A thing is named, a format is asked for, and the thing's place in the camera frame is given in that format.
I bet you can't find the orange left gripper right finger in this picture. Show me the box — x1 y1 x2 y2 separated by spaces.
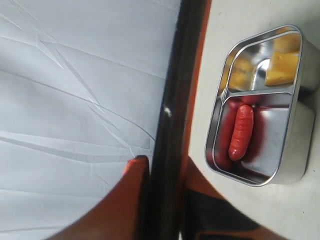
181 158 275 240

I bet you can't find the red toy sausage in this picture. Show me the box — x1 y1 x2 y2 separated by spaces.
228 104 254 161

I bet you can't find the grey backdrop curtain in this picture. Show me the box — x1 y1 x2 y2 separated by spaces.
0 0 181 240

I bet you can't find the stainless steel lunch box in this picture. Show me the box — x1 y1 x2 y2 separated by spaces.
205 25 320 187

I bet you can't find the yellow toy cheese wedge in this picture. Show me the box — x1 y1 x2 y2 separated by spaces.
264 51 299 87

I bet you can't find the dark transparent lunch box lid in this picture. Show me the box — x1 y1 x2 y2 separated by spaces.
135 0 212 240

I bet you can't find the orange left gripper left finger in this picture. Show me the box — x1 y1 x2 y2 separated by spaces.
48 156 150 240

